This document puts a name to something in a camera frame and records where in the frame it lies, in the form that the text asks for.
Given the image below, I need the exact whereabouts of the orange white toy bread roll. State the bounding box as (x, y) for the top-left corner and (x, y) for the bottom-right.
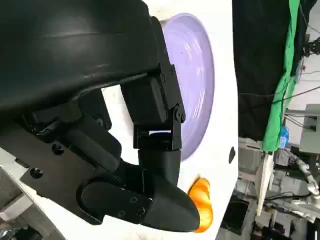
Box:
(187, 176), (214, 233)

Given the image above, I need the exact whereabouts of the black curtain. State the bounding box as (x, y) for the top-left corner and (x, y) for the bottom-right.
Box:
(232, 0), (317, 141)

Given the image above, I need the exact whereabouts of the blue plastic bottle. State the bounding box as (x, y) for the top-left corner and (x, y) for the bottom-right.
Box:
(279, 125), (290, 149)

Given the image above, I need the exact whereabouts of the white board panel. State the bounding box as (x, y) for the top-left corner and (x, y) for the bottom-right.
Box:
(256, 151), (275, 216)

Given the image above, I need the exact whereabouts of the black room cable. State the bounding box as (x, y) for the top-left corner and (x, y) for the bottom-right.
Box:
(238, 85), (320, 105)

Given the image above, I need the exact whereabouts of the lilac plate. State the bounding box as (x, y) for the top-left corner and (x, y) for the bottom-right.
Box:
(159, 12), (216, 162)

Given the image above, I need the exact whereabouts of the grey machine cabinet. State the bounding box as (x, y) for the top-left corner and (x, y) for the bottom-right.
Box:
(299, 103), (320, 154)

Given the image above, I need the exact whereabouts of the green cloth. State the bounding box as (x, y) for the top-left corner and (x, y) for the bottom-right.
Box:
(261, 0), (301, 152)

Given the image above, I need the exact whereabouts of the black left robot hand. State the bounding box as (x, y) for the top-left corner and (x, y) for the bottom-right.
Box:
(0, 0), (201, 233)

